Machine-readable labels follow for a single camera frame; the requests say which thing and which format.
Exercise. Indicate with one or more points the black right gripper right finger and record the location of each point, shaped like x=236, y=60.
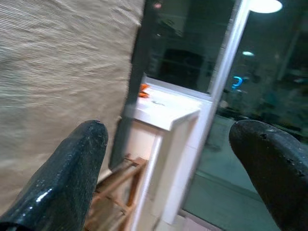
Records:
x=276, y=173

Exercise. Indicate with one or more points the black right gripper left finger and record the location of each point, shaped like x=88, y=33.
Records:
x=62, y=183

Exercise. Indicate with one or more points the wooden lattice rack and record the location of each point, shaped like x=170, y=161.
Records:
x=113, y=190

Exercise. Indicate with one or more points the orange bowl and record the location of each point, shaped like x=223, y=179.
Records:
x=144, y=92

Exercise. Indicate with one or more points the refrigerator door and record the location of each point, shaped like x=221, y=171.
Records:
x=60, y=60

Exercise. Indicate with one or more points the white framed glass door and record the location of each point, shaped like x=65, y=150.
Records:
x=227, y=60

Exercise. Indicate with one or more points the white topped side counter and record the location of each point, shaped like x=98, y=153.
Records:
x=168, y=110

